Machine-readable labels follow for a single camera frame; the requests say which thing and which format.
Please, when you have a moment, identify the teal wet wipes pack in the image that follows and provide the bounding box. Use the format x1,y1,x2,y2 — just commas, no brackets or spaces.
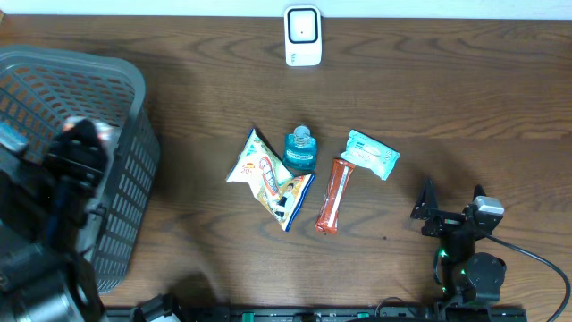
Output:
341,130,400,181

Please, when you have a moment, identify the red snack bar wrapper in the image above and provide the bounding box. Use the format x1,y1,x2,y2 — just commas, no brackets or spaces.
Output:
315,158,355,234

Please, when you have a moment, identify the blue mouthwash bottle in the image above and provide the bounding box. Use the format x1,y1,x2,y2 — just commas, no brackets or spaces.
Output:
282,125,318,172

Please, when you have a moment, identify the yellow white snack bag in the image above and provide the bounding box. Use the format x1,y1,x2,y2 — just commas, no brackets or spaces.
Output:
226,128,315,232

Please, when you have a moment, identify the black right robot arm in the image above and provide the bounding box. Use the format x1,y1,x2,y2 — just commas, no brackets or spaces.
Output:
410,179,507,321

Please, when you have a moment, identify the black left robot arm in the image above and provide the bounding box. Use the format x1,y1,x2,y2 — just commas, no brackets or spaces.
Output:
1,119,108,321

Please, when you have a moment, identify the white barcode scanner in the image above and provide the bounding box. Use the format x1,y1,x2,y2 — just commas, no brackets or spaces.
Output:
283,5,323,67

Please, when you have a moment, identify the grey plastic shopping basket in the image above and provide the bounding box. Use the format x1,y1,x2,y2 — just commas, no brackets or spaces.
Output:
1,45,161,293

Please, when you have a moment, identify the black right camera cable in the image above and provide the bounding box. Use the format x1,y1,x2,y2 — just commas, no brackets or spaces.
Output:
480,227,572,322

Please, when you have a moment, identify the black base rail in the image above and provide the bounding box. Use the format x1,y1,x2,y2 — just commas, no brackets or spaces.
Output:
105,294,527,322

